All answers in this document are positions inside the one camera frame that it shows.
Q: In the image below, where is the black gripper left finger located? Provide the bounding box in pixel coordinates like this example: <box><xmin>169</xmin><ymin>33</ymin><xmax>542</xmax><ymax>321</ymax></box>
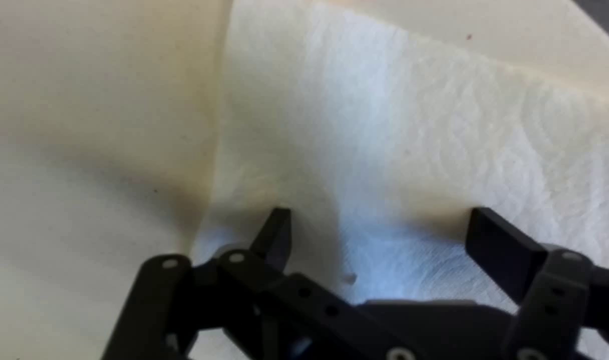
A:
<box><xmin>103</xmin><ymin>207</ymin><xmax>412</xmax><ymax>360</ymax></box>

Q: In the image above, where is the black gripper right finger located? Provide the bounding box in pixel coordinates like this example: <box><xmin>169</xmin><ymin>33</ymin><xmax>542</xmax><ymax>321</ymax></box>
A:
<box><xmin>463</xmin><ymin>207</ymin><xmax>609</xmax><ymax>360</ymax></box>

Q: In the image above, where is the white paper towel sheet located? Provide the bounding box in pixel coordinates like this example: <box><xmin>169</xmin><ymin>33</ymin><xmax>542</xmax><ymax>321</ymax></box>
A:
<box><xmin>190</xmin><ymin>0</ymin><xmax>609</xmax><ymax>360</ymax></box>

